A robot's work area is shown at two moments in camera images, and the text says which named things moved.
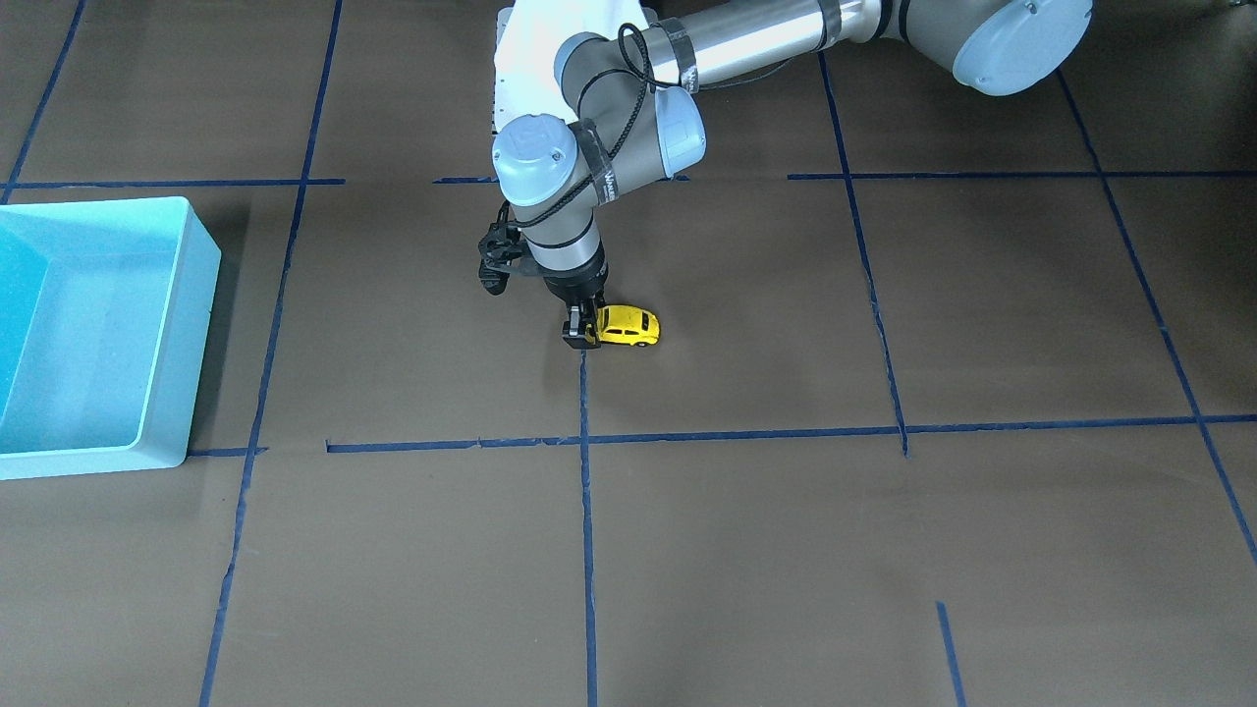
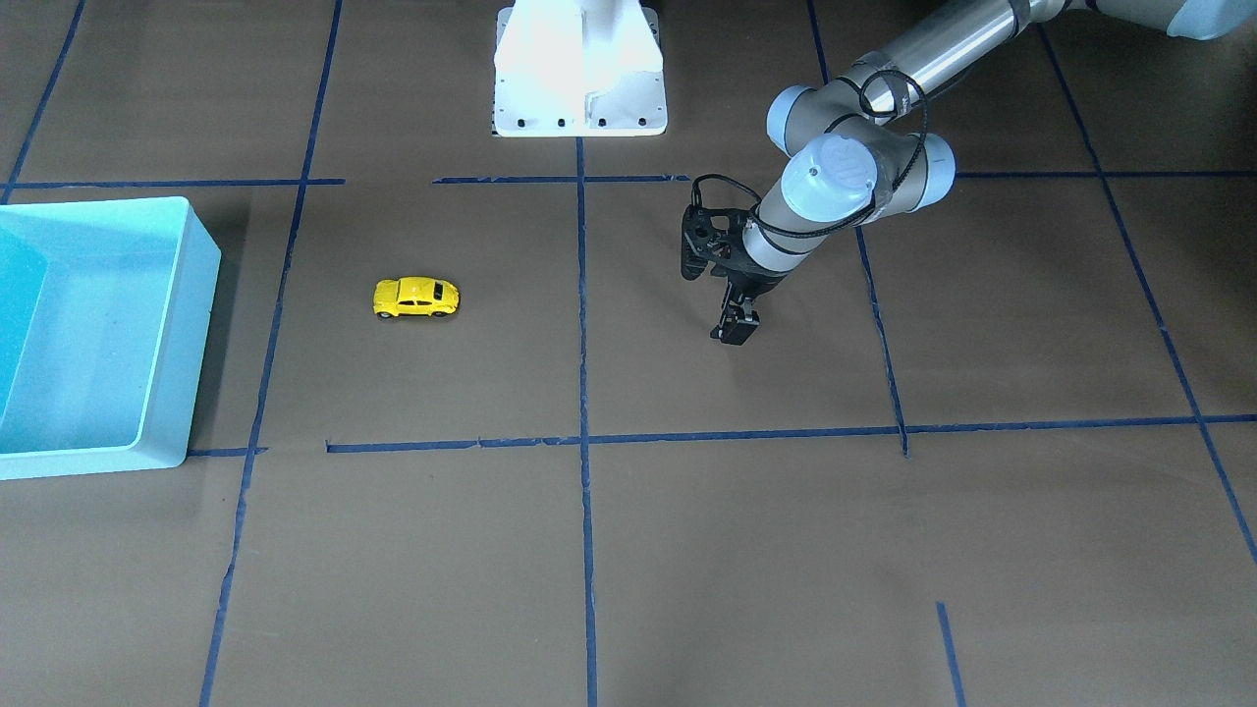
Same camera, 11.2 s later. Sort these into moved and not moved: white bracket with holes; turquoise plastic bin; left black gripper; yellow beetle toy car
Moved: yellow beetle toy car; left black gripper
Not moved: white bracket with holes; turquoise plastic bin
